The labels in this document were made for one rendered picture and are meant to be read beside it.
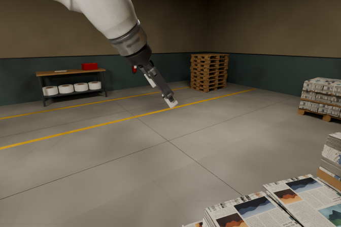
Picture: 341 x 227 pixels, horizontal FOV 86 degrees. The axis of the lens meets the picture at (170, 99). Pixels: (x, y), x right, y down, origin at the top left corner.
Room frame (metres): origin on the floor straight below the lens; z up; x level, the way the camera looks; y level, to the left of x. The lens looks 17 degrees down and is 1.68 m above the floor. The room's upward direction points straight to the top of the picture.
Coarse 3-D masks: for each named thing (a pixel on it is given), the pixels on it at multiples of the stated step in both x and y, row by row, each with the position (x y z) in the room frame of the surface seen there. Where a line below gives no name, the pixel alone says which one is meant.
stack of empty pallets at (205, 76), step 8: (192, 56) 6.98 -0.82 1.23; (200, 56) 6.63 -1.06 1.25; (208, 56) 6.38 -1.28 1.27; (216, 56) 6.75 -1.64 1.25; (224, 56) 7.11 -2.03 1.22; (192, 64) 6.94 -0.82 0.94; (200, 64) 6.64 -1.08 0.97; (208, 64) 6.43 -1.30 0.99; (216, 64) 6.72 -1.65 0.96; (224, 64) 7.07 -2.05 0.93; (192, 72) 6.94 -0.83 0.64; (200, 72) 6.60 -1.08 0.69; (208, 72) 6.45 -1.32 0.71; (216, 72) 6.72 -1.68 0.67; (224, 72) 7.06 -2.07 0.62; (192, 80) 6.94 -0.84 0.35; (200, 80) 6.63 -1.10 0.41; (208, 80) 6.42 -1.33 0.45; (216, 80) 6.73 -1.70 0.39; (224, 80) 7.06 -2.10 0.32; (192, 88) 6.94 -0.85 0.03; (200, 88) 6.59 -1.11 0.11; (208, 88) 6.46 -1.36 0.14; (216, 88) 6.78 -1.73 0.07
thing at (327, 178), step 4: (320, 172) 0.74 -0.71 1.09; (324, 172) 0.72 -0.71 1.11; (320, 176) 0.73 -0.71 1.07; (324, 176) 0.72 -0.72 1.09; (328, 176) 0.70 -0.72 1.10; (324, 180) 0.71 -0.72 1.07; (328, 180) 0.70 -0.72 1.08; (332, 180) 0.69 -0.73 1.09; (336, 180) 0.67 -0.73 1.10; (332, 184) 0.68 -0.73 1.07; (336, 184) 0.67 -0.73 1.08; (340, 184) 0.66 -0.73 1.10; (340, 188) 0.65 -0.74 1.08
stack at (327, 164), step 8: (328, 136) 0.75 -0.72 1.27; (336, 136) 0.73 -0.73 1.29; (328, 144) 0.74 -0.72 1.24; (336, 144) 0.71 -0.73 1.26; (328, 152) 0.73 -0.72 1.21; (336, 152) 0.70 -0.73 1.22; (328, 160) 0.72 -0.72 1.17; (336, 160) 0.70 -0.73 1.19; (320, 168) 0.74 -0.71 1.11; (328, 168) 0.72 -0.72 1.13; (336, 168) 0.69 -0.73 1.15; (336, 176) 0.68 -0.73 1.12; (328, 184) 0.70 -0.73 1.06
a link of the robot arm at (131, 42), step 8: (136, 24) 0.46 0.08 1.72; (128, 32) 0.45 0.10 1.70; (136, 32) 0.46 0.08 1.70; (144, 32) 0.49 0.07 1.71; (112, 40) 0.45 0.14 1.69; (120, 40) 0.45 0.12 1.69; (128, 40) 0.45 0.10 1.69; (136, 40) 0.46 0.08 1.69; (144, 40) 0.48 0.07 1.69; (120, 48) 0.46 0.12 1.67; (128, 48) 0.46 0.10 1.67; (136, 48) 0.47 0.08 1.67
